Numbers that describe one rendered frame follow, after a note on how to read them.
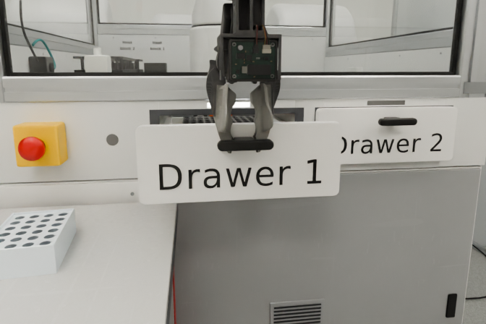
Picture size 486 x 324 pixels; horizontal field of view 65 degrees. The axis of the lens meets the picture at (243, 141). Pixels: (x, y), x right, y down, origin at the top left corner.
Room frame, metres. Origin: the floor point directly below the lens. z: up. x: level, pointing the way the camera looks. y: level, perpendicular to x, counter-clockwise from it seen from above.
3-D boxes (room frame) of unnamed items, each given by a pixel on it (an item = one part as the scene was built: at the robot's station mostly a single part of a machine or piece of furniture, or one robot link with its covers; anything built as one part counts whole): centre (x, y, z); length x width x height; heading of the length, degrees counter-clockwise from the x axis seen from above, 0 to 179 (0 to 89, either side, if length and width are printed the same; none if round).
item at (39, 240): (0.47, 0.28, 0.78); 0.12 x 0.08 x 0.04; 13
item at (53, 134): (0.64, 0.35, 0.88); 0.07 x 0.05 x 0.07; 98
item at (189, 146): (0.53, 0.00, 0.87); 0.29 x 0.02 x 0.11; 98
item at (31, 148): (0.61, 0.35, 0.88); 0.04 x 0.03 x 0.04; 98
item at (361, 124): (0.75, -0.29, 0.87); 0.29 x 0.02 x 0.11; 98
